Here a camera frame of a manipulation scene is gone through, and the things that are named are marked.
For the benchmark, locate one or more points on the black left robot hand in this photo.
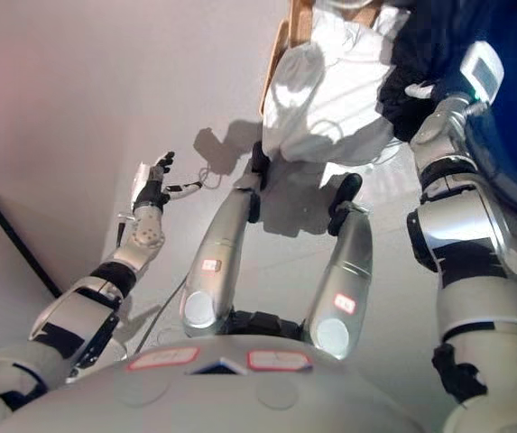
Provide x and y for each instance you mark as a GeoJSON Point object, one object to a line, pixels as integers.
{"type": "Point", "coordinates": [152, 191]}

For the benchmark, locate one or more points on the black robot foot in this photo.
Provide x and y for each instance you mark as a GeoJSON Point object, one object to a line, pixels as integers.
{"type": "Point", "coordinates": [260, 162]}
{"type": "Point", "coordinates": [346, 189]}

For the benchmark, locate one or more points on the black left robot foot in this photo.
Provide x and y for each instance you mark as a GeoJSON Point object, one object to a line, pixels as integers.
{"type": "Point", "coordinates": [260, 162]}

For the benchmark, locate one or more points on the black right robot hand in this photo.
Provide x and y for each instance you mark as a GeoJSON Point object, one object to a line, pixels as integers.
{"type": "Point", "coordinates": [481, 67]}

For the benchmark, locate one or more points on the grey robot torso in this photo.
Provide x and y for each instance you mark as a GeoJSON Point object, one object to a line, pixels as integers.
{"type": "Point", "coordinates": [217, 397]}

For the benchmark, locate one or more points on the silver right robot leg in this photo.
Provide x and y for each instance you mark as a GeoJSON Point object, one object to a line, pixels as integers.
{"type": "Point", "coordinates": [348, 270]}

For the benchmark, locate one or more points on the white cloth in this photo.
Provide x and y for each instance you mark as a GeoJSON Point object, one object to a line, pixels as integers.
{"type": "Point", "coordinates": [330, 113]}

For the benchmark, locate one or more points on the red bordered chest label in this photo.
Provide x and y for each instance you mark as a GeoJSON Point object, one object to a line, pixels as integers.
{"type": "Point", "coordinates": [278, 361]}
{"type": "Point", "coordinates": [163, 358]}

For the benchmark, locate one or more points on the black right robot foot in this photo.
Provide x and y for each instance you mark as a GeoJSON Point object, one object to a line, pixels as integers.
{"type": "Point", "coordinates": [346, 189]}

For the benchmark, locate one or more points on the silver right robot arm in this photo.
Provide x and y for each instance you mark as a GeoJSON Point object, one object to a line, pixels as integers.
{"type": "Point", "coordinates": [465, 225]}

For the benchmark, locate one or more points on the black cloth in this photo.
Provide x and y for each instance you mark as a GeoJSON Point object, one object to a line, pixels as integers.
{"type": "Point", "coordinates": [402, 108]}

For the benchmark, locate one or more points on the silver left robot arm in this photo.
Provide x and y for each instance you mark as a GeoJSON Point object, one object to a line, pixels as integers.
{"type": "Point", "coordinates": [145, 234]}

